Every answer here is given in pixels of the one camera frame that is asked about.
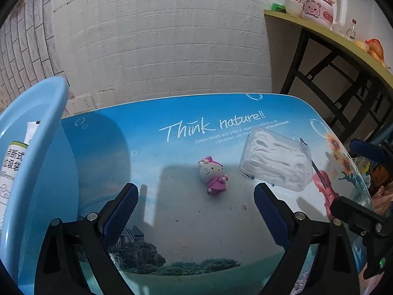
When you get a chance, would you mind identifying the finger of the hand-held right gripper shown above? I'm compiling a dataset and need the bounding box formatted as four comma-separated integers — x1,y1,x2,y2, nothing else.
330,196,388,238
350,138,391,163

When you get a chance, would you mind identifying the long white paper packet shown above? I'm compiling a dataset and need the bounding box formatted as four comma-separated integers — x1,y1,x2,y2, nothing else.
24,120,42,147

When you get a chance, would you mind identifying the light blue plastic basin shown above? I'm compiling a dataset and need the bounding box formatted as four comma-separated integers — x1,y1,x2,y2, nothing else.
0,76,80,295

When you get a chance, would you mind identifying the beige wall socket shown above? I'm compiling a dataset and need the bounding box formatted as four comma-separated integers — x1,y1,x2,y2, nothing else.
65,96,93,115

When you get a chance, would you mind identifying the orange plastic bag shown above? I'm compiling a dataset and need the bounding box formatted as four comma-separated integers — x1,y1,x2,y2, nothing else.
371,184,393,217

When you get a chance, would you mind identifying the pink cat figurine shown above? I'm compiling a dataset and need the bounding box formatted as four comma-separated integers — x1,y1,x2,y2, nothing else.
198,156,229,195

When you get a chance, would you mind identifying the white roll with green label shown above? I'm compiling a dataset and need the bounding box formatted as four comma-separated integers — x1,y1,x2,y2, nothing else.
0,141,30,232

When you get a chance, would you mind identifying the pink bear water bottle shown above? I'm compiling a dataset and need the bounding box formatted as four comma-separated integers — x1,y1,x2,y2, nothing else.
301,0,337,23

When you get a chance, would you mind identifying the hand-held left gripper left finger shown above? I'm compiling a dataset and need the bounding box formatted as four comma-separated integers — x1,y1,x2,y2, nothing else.
34,183,139,295

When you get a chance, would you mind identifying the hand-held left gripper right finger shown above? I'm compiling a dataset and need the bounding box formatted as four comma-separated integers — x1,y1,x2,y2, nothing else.
253,183,360,295

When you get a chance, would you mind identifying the clear glass bottle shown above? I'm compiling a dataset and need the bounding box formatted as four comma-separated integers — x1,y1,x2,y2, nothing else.
346,18,358,41

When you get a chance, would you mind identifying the clear box of floss picks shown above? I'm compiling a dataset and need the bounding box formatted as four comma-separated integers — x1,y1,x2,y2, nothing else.
239,128,314,192

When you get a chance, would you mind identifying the white electric kettle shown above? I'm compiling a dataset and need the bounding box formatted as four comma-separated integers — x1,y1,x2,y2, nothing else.
330,0,349,34

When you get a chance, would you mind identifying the wooden folding table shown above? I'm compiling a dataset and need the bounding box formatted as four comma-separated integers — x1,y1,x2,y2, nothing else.
264,9,393,144

